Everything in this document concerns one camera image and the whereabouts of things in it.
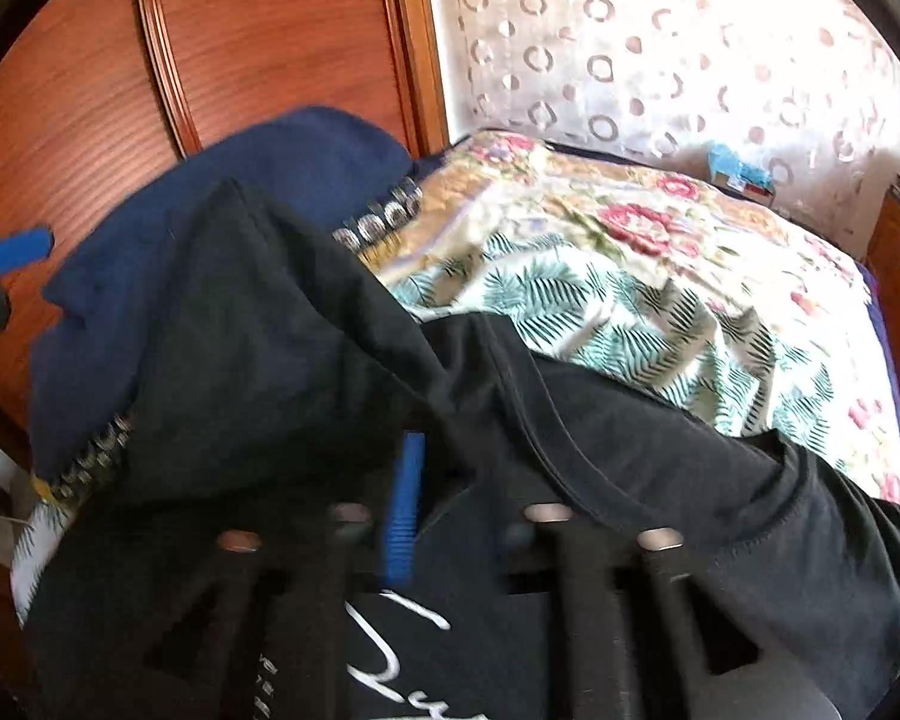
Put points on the dark blue blanket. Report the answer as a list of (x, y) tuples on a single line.
[(195, 187)]

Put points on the black t-shirt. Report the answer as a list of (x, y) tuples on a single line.
[(270, 352)]

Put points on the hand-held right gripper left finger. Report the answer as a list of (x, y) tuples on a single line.
[(405, 510)]

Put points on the wooden headboard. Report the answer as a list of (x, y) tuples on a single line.
[(82, 90)]

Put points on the blue tissue pack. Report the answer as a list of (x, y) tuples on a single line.
[(735, 169)]

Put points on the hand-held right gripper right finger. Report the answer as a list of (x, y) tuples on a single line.
[(570, 577)]

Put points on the circle patterned curtain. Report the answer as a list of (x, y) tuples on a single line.
[(645, 52)]

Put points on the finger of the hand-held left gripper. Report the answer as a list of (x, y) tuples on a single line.
[(11, 251)]

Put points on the floral printed blanket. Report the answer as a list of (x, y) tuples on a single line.
[(607, 277)]

